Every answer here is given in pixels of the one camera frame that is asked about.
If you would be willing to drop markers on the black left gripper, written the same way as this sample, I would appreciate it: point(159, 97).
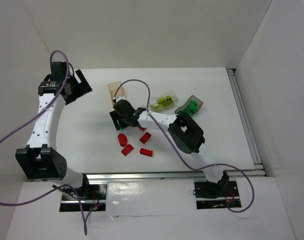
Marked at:
point(80, 85)

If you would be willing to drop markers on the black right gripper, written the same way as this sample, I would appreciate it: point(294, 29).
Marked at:
point(118, 121)

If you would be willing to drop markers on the long lime brick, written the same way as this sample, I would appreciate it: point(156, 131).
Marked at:
point(161, 101)

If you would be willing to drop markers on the clear plastic container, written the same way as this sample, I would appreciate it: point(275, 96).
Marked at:
point(153, 101)

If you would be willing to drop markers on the lime sloped brick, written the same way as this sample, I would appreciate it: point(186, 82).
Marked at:
point(168, 98)

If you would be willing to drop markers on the smoky grey container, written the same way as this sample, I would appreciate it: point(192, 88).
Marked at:
point(186, 104)

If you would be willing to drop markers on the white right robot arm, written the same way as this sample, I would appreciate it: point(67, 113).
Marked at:
point(183, 133)

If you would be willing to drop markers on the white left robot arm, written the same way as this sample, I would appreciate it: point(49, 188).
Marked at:
point(39, 159)

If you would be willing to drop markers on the red rounded brick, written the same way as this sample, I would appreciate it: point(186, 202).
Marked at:
point(122, 140)

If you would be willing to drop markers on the red sloped brick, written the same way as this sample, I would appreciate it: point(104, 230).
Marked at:
point(127, 149)

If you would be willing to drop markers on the red square brick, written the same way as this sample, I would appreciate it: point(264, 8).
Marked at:
point(145, 138)

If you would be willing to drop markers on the red long flat brick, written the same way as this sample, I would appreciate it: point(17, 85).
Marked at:
point(146, 152)

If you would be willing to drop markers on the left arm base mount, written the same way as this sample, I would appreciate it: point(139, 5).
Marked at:
point(92, 198)

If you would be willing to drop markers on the aluminium rail front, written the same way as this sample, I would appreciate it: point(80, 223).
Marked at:
point(166, 175)

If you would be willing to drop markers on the aluminium rail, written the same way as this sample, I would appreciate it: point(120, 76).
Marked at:
point(244, 117)
point(166, 175)

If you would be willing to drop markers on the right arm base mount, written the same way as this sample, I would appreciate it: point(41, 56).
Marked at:
point(209, 196)

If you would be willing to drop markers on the aluminium rail right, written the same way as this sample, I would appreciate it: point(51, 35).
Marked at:
point(244, 117)

